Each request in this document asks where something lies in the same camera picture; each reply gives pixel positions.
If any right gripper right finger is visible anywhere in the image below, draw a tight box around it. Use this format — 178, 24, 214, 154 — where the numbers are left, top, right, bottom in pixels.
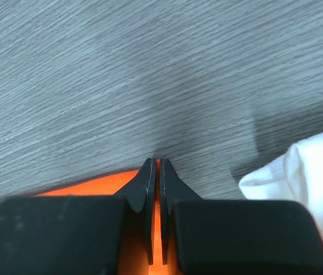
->
159, 159, 323, 274

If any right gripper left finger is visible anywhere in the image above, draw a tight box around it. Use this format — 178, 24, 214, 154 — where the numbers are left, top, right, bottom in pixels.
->
0, 158, 156, 274

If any folded white t shirt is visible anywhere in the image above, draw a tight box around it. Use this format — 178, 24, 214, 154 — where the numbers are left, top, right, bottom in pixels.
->
238, 133, 323, 239

